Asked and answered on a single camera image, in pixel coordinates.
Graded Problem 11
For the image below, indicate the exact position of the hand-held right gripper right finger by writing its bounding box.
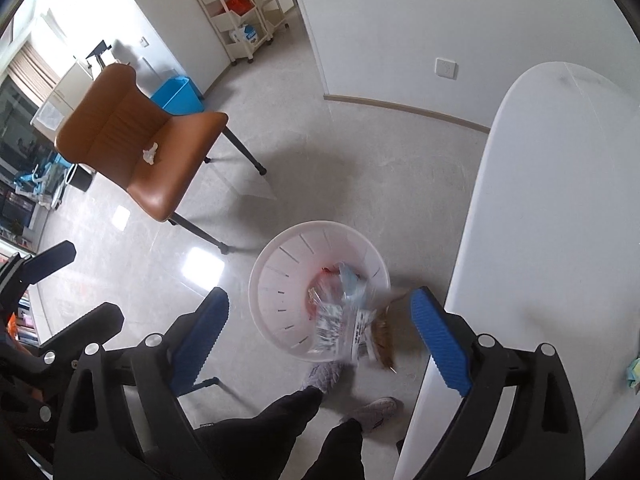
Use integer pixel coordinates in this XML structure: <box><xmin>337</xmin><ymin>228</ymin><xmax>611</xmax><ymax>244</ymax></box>
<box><xmin>409</xmin><ymin>285</ymin><xmax>587</xmax><ymax>480</ymax></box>

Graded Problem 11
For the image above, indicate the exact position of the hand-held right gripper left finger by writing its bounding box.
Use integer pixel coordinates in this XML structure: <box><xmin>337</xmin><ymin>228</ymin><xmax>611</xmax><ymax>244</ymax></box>
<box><xmin>53</xmin><ymin>286</ymin><xmax>231</xmax><ymax>480</ymax></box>

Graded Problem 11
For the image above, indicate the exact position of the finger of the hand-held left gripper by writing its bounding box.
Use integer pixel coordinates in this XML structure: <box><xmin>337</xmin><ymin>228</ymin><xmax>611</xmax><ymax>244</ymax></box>
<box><xmin>0</xmin><ymin>239</ymin><xmax>77</xmax><ymax>306</ymax></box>
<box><xmin>29</xmin><ymin>302</ymin><xmax>124</xmax><ymax>377</ymax></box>

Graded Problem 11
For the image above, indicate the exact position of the clear labelled snack wrapper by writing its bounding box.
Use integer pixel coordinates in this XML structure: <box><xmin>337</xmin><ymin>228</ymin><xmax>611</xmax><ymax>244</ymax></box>
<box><xmin>350</xmin><ymin>305</ymin><xmax>398</xmax><ymax>373</ymax></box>

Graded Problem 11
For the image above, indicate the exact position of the white slotted waste bin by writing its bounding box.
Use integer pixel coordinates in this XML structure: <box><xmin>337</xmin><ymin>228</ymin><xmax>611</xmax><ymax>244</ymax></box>
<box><xmin>248</xmin><ymin>220</ymin><xmax>392</xmax><ymax>363</ymax></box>

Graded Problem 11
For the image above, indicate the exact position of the small black bin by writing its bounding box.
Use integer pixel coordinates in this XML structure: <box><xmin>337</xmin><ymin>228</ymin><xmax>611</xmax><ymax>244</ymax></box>
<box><xmin>70</xmin><ymin>164</ymin><xmax>97</xmax><ymax>193</ymax></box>

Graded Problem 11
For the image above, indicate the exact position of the grey right shoe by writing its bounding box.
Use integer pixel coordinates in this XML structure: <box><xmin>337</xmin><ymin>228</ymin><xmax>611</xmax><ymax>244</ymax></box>
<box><xmin>340</xmin><ymin>396</ymin><xmax>403</xmax><ymax>433</ymax></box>

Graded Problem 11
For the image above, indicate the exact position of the grey shoe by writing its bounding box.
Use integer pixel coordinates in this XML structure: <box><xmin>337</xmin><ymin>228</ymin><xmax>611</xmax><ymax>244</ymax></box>
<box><xmin>300</xmin><ymin>360</ymin><xmax>346</xmax><ymax>396</ymax></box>
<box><xmin>340</xmin><ymin>396</ymin><xmax>403</xmax><ymax>433</ymax></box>

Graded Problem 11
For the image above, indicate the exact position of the person's left leg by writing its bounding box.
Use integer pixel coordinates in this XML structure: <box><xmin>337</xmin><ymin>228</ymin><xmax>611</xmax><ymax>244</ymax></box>
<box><xmin>192</xmin><ymin>386</ymin><xmax>323</xmax><ymax>480</ymax></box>

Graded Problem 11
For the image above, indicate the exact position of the person's leg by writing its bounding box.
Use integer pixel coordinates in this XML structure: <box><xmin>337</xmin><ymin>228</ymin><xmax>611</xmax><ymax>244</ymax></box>
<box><xmin>192</xmin><ymin>386</ymin><xmax>323</xmax><ymax>480</ymax></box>
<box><xmin>302</xmin><ymin>417</ymin><xmax>366</xmax><ymax>480</ymax></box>

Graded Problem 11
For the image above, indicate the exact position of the grey left shoe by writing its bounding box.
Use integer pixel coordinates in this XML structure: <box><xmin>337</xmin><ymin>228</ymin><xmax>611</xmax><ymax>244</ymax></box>
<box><xmin>300</xmin><ymin>360</ymin><xmax>346</xmax><ymax>396</ymax></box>

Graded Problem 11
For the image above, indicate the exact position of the person's right leg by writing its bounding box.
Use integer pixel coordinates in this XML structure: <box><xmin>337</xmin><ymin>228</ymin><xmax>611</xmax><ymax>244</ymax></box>
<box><xmin>302</xmin><ymin>417</ymin><xmax>366</xmax><ymax>480</ymax></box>

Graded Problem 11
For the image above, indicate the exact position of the brown leather chair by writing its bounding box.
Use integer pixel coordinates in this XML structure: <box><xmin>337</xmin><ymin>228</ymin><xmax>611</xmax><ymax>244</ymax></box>
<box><xmin>54</xmin><ymin>62</ymin><xmax>268</xmax><ymax>256</ymax></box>

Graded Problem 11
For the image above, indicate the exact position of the white cabinet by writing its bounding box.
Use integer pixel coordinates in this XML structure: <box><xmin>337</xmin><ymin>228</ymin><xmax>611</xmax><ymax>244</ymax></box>
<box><xmin>30</xmin><ymin>57</ymin><xmax>96</xmax><ymax>133</ymax></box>

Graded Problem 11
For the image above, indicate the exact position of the beige curtain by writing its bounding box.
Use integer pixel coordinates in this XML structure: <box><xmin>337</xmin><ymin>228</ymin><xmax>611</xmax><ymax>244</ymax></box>
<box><xmin>7</xmin><ymin>42</ymin><xmax>56</xmax><ymax>106</ymax></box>

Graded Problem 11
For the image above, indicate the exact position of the blue plastic bin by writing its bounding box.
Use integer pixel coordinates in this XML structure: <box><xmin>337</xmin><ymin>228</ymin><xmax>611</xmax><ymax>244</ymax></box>
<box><xmin>150</xmin><ymin>76</ymin><xmax>205</xmax><ymax>115</ymax></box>

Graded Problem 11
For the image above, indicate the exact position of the black stand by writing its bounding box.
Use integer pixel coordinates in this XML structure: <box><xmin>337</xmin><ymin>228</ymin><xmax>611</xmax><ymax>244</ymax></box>
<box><xmin>85</xmin><ymin>39</ymin><xmax>113</xmax><ymax>68</ymax></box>

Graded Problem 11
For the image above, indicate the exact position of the blue white packet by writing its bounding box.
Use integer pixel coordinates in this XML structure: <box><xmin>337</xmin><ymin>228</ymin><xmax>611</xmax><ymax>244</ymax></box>
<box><xmin>231</xmin><ymin>25</ymin><xmax>263</xmax><ymax>46</ymax></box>

